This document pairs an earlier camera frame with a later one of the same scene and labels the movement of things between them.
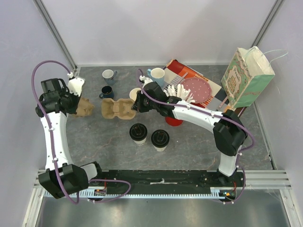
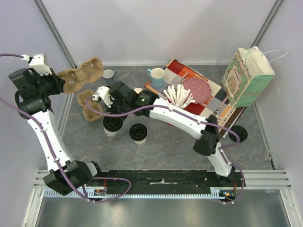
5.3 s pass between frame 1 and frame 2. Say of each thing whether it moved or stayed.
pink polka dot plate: stayed
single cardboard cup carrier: moved
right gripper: moved
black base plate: stayed
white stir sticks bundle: stayed
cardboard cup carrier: moved
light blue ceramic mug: stayed
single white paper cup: moved
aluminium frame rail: stayed
